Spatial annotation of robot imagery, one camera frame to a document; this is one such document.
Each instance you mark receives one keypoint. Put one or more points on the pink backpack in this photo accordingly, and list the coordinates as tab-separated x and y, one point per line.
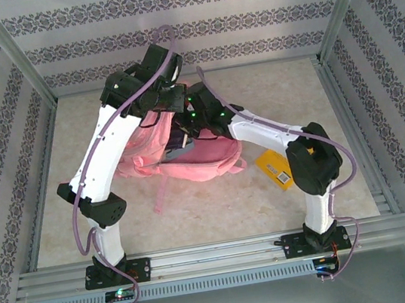
204	162

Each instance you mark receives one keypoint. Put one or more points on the yellow booklet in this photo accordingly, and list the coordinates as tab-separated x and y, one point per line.
271	168

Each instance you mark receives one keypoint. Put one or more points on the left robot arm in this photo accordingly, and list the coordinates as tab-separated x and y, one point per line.
104	154

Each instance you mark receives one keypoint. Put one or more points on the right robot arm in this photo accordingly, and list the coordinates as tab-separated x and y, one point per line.
315	165

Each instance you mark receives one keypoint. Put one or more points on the aluminium side rail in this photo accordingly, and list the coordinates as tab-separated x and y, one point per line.
45	163
338	100

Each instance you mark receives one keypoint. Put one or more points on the aluminium mounting rail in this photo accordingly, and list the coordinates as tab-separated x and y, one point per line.
218	256

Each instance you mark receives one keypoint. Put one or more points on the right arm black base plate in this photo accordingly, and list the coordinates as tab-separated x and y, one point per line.
295	246

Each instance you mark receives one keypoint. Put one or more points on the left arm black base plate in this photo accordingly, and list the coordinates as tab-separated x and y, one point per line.
140	269

